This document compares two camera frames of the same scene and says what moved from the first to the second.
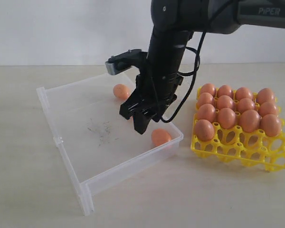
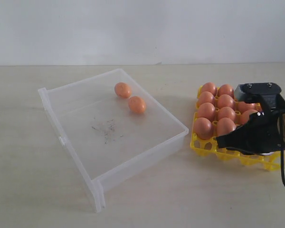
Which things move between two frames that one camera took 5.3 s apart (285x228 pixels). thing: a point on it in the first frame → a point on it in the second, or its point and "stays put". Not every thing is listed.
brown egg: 204,130 stays put
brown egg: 159,136 → 224,125
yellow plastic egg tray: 257,148 stays put
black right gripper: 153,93 → 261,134
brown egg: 226,117 stays put
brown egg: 206,111 stays put
